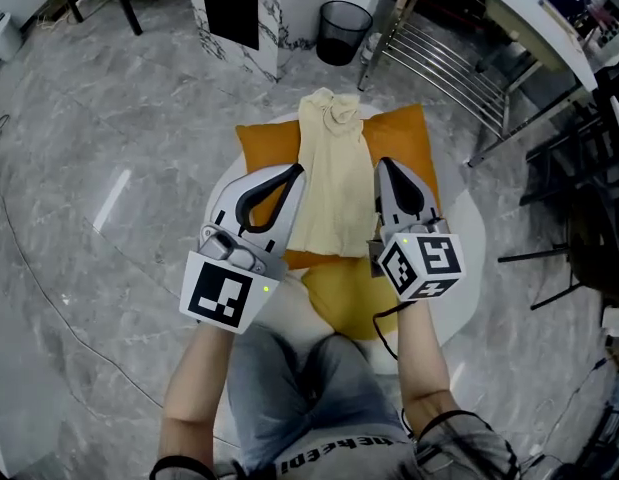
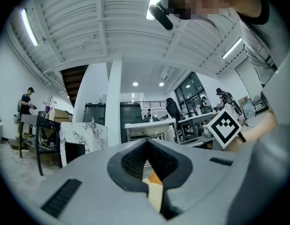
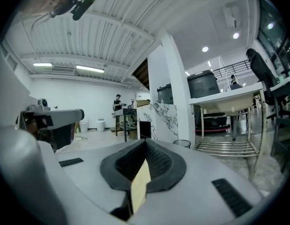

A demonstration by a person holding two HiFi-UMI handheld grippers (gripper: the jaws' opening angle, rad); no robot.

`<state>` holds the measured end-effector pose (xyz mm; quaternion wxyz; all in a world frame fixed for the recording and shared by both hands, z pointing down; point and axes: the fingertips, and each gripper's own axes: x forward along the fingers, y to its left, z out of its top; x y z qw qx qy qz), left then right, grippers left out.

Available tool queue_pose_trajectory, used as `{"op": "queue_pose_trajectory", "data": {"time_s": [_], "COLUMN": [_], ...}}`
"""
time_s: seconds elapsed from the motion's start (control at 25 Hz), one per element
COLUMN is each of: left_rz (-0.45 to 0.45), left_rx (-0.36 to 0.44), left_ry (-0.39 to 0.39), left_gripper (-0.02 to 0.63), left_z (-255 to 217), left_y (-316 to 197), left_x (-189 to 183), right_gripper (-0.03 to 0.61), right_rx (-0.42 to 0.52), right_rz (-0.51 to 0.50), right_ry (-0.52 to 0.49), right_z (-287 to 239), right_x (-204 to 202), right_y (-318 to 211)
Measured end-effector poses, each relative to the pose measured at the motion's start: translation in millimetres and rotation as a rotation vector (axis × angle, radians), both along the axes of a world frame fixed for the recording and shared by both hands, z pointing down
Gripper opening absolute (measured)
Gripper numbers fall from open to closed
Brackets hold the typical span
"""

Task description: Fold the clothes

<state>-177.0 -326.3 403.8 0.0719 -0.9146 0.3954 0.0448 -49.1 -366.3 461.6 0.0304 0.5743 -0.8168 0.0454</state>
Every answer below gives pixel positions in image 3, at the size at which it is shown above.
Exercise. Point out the white bucket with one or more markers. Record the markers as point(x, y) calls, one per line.
point(83, 128)

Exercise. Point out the black mesh wastebasket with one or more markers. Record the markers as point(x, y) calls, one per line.
point(182, 144)

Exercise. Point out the black head-worn camera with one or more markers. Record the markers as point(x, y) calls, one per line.
point(82, 7)

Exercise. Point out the black chair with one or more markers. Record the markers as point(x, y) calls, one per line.
point(276, 125)

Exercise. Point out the cardboard box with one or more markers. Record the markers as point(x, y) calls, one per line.
point(143, 102)

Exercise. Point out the white marble-pattern cabinet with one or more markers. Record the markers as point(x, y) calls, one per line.
point(163, 121)

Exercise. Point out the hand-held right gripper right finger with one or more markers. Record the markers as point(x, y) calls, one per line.
point(194, 184)

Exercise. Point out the large black machine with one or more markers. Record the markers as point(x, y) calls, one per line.
point(203, 85)

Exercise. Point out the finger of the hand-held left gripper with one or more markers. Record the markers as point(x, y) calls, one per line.
point(65, 116)

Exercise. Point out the black round base red rim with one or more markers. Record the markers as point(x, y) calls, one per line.
point(212, 123)

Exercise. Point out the white sink table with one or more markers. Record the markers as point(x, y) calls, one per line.
point(229, 97)

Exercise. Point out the black table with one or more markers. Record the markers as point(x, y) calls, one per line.
point(129, 111)

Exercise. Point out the black-framed window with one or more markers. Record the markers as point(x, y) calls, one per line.
point(273, 27)

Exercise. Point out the pale yellow cloth garment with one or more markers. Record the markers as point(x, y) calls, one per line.
point(140, 189)

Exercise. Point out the round ceiling downlight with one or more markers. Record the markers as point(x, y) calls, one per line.
point(205, 49)
point(235, 35)

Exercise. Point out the ceiling tube light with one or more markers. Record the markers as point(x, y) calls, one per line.
point(90, 69)
point(42, 64)

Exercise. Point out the dark brown staircase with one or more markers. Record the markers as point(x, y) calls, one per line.
point(142, 76)

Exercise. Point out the black mezzanine railing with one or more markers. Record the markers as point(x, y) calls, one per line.
point(229, 69)

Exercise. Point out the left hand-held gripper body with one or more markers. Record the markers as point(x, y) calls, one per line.
point(41, 105)

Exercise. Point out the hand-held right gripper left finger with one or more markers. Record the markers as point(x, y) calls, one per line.
point(88, 172)

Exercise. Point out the white pedal bin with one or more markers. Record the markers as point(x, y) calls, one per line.
point(101, 125)

